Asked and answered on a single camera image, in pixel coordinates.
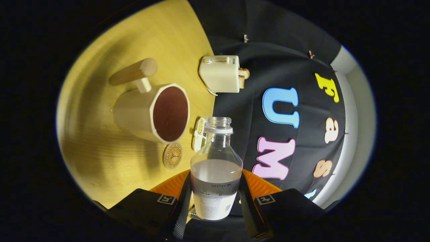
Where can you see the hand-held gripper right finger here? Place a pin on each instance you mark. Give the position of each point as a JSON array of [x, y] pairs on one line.
[[250, 218]]

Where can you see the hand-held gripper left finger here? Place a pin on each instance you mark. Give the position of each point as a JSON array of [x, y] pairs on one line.
[[181, 216]]

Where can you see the clear juice bottle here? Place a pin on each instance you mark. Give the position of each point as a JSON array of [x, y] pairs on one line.
[[216, 174]]

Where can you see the round wooden coaster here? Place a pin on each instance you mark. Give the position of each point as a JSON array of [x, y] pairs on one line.
[[172, 156]]

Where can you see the white divided grain dish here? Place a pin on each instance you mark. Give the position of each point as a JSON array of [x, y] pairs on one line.
[[200, 134]]

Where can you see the wooden table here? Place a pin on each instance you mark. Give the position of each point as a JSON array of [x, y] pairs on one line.
[[100, 158]]

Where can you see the black backdrop cloth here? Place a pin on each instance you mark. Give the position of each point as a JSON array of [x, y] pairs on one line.
[[242, 111]]

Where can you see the toast slice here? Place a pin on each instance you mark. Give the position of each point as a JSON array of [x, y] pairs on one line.
[[244, 73], [241, 83]]

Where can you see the white toaster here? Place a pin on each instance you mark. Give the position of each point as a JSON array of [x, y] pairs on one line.
[[220, 74]]

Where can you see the copper cloth clip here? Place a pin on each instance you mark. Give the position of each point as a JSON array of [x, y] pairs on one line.
[[311, 54]]

